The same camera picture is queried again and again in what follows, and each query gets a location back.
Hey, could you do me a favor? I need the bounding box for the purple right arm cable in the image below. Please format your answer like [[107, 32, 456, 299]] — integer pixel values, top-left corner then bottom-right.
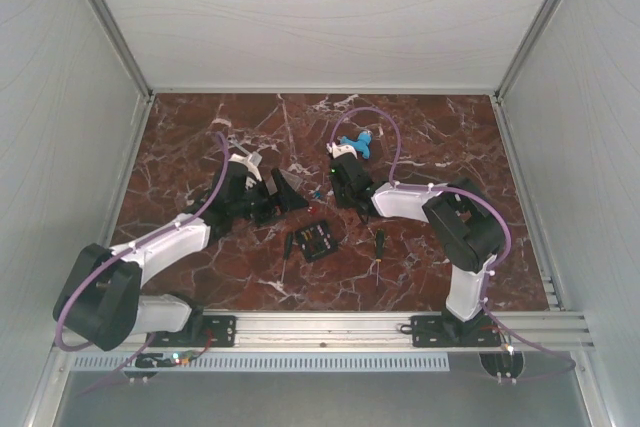
[[329, 107, 579, 382]]

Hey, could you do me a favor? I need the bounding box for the clear plastic fuse box lid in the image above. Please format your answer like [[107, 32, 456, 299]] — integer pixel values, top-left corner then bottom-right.
[[266, 171, 302, 195]]

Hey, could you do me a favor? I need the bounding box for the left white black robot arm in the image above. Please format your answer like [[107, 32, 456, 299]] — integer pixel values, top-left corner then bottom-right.
[[52, 155, 309, 351]]

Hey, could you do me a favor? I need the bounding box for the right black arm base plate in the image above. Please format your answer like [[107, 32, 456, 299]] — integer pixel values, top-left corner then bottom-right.
[[398, 313, 502, 348]]

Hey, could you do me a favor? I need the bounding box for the black fuse box base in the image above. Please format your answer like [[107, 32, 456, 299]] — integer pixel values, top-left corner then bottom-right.
[[294, 220, 338, 263]]

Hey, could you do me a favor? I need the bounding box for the yellow black handle screwdriver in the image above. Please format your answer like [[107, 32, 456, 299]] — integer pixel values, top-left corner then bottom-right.
[[375, 229, 385, 285]]

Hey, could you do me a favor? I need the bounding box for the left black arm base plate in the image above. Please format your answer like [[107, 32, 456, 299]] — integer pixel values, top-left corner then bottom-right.
[[150, 315, 237, 349]]

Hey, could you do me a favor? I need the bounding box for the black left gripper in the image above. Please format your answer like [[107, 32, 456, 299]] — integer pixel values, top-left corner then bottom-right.
[[231, 169, 310, 227]]

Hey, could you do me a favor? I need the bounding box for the blue glue gun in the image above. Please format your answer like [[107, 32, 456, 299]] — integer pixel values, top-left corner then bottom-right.
[[339, 130, 373, 160]]

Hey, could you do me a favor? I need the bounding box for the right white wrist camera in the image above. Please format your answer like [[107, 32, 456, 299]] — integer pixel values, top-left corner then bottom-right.
[[326, 142, 357, 159]]

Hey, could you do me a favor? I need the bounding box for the silver ratchet wrench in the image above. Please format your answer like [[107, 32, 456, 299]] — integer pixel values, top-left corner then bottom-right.
[[227, 136, 251, 156]]

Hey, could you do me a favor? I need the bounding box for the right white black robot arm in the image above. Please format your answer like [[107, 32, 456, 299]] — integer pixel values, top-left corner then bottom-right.
[[329, 152, 511, 345]]

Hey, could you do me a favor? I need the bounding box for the aluminium front rail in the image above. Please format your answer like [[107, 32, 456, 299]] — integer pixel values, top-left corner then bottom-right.
[[54, 310, 596, 352]]

